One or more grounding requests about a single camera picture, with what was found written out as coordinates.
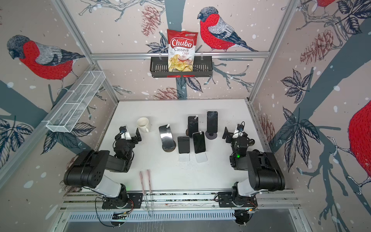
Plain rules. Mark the white wire mesh shelf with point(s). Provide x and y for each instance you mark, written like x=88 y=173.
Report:
x=78 y=98

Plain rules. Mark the tall black phone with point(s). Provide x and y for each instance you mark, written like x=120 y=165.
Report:
x=212 y=121

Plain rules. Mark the left pink chopstick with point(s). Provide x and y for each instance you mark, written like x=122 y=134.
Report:
x=143 y=191

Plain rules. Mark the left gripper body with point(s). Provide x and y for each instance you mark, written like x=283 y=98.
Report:
x=132 y=137

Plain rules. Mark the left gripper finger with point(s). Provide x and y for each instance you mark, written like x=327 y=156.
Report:
x=123 y=129
x=138 y=135

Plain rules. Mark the aluminium front rail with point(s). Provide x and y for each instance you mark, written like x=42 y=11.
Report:
x=186 y=200

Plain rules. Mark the pink chopstick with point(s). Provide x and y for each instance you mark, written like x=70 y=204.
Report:
x=150 y=193
x=143 y=191

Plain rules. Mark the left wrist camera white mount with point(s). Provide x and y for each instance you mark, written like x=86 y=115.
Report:
x=125 y=136

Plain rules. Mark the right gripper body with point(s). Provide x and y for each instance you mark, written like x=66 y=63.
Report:
x=232 y=136

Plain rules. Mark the Chuba cassava chips bag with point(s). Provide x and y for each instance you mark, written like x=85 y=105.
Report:
x=181 y=50

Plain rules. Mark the white ceramic mug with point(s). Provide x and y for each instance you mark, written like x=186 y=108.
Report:
x=143 y=124

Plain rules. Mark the grey round base stand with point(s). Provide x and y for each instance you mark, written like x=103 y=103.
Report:
x=211 y=136

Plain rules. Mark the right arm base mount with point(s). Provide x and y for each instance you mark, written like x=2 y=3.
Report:
x=236 y=200

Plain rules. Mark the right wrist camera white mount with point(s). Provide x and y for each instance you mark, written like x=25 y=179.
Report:
x=238 y=131

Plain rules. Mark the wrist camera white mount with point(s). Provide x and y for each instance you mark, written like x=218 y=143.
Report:
x=238 y=131
x=125 y=136

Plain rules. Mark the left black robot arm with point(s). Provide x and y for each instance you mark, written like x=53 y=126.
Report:
x=87 y=171

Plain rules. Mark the black wire wall basket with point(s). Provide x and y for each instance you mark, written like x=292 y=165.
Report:
x=202 y=68

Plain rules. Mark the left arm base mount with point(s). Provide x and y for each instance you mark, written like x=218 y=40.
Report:
x=128 y=201

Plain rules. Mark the large black reflective phone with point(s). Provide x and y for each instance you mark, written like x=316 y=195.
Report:
x=166 y=135

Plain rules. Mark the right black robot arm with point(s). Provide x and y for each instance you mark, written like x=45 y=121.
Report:
x=263 y=171

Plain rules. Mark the right pink chopstick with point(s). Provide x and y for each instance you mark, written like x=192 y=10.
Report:
x=150 y=193

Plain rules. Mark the purple-edged black phone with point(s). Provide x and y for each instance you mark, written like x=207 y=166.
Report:
x=193 y=125

